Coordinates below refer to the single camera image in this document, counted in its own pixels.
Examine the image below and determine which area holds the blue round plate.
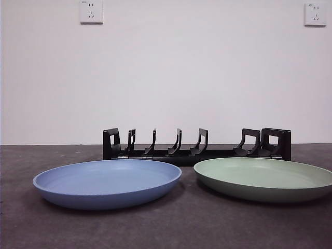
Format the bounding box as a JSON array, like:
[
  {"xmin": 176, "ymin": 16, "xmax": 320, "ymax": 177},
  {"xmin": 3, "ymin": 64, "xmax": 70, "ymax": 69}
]
[{"xmin": 33, "ymin": 158, "xmax": 183, "ymax": 210}]

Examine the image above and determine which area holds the green round plate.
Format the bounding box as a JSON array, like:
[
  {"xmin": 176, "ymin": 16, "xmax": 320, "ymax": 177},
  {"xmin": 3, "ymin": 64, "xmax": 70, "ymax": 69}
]
[{"xmin": 193, "ymin": 156, "xmax": 332, "ymax": 203}]

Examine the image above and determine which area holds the white wall socket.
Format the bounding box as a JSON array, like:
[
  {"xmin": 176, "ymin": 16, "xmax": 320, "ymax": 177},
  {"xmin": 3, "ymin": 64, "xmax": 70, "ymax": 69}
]
[
  {"xmin": 303, "ymin": 3, "xmax": 327, "ymax": 27},
  {"xmin": 79, "ymin": 0, "xmax": 104, "ymax": 25}
]

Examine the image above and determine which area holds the black plate rack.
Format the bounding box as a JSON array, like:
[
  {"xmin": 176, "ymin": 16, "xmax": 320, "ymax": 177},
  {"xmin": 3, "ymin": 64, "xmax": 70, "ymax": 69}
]
[{"xmin": 102, "ymin": 127, "xmax": 292, "ymax": 167}]

